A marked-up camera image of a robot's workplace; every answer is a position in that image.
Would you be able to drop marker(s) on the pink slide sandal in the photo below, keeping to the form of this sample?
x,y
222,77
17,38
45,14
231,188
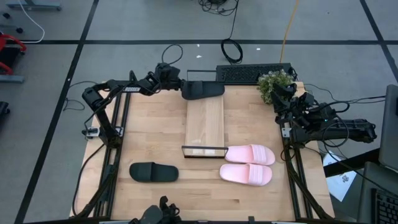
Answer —
x,y
245,174
248,154

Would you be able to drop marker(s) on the grey monitor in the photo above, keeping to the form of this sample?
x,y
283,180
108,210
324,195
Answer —
x,y
390,127

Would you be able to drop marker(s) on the grey metal base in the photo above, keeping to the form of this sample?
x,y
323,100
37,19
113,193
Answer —
x,y
34,4
11,78

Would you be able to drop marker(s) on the green potted plant black pot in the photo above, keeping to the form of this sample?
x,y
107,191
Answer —
x,y
272,82

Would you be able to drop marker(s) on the black table clamp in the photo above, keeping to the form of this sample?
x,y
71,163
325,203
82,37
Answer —
x,y
252,220

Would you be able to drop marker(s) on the grey desk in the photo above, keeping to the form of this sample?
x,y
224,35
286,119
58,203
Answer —
x,y
370,193

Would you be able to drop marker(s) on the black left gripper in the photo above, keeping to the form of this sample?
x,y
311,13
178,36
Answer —
x,y
168,77

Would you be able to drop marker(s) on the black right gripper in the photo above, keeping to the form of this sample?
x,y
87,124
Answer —
x,y
300,107

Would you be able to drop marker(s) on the black slide sandal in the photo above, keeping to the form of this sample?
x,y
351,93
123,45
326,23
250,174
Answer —
x,y
155,172
208,90

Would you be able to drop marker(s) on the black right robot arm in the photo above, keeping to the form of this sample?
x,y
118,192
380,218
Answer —
x,y
348,132

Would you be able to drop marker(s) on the white paper sheet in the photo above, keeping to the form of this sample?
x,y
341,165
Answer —
x,y
340,180

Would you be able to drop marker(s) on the red metal cart frame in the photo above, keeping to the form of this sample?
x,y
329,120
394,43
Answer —
x,y
12,39

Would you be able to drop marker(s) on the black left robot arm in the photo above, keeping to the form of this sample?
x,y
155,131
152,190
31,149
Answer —
x,y
112,84

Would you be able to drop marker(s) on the black computer keyboard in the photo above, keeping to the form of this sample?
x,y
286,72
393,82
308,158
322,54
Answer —
x,y
385,207

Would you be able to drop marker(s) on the black desk beam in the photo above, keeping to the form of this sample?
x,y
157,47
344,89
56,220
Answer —
x,y
351,162

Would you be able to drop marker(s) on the black aluminium support frame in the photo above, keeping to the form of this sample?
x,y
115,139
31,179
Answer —
x,y
298,180
107,174

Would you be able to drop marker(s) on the wooden shelf black metal frame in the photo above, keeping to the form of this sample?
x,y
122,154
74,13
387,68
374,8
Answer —
x,y
205,124

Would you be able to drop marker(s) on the silver metal bracket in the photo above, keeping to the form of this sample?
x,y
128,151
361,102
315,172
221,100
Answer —
x,y
91,132
286,132

